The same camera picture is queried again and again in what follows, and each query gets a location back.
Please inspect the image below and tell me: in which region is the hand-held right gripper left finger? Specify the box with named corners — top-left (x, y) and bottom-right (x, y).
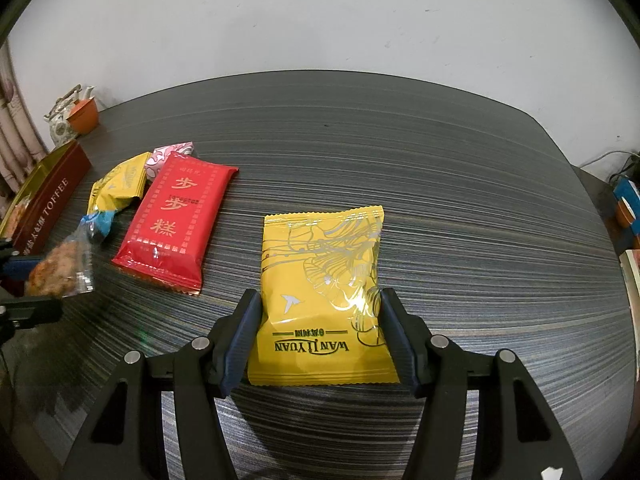
top-left (62, 289), bottom-right (262, 480)

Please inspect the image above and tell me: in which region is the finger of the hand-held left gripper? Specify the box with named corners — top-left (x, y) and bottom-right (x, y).
top-left (0, 296), bottom-right (63, 331)
top-left (0, 240), bottom-right (46, 281)

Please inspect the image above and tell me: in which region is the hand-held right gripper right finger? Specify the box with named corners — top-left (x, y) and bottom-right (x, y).
top-left (382, 287), bottom-right (581, 480)

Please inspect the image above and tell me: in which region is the clear packet of orange nuts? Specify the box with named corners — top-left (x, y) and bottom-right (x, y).
top-left (25, 225), bottom-right (96, 298)

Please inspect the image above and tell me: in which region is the clear brown snack packet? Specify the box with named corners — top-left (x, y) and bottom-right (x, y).
top-left (5, 200), bottom-right (28, 233)

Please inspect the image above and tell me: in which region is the red tin box gold inside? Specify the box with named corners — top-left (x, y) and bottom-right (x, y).
top-left (0, 140), bottom-right (93, 261)

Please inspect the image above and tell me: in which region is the blue candy packet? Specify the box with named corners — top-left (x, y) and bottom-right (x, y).
top-left (81, 209), bottom-right (118, 246)

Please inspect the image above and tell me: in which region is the large yellow snack packet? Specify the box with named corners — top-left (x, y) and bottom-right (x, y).
top-left (247, 205), bottom-right (401, 387)

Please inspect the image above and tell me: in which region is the small yellow snack packet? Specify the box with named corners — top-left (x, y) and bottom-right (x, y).
top-left (87, 151), bottom-right (152, 216)

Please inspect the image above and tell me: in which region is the red snack packet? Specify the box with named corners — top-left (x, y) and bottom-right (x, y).
top-left (111, 151), bottom-right (239, 295)

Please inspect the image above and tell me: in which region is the pink candy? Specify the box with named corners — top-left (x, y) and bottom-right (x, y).
top-left (144, 141), bottom-right (196, 181)

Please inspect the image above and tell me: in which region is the patterned curtain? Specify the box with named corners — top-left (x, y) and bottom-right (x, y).
top-left (0, 45), bottom-right (51, 196)

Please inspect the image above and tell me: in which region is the floral ceramic teapot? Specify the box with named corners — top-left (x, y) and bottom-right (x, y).
top-left (42, 84), bottom-right (98, 146)

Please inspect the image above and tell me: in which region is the orange tea cup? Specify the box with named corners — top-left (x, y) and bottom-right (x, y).
top-left (66, 99), bottom-right (101, 135)

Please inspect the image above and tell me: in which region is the book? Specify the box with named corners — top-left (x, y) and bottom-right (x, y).
top-left (619, 250), bottom-right (640, 311)

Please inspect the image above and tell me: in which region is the blue box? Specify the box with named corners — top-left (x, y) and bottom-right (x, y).
top-left (612, 177), bottom-right (640, 238)

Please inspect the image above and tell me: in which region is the white cable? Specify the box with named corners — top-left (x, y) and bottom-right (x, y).
top-left (580, 150), bottom-right (640, 183)

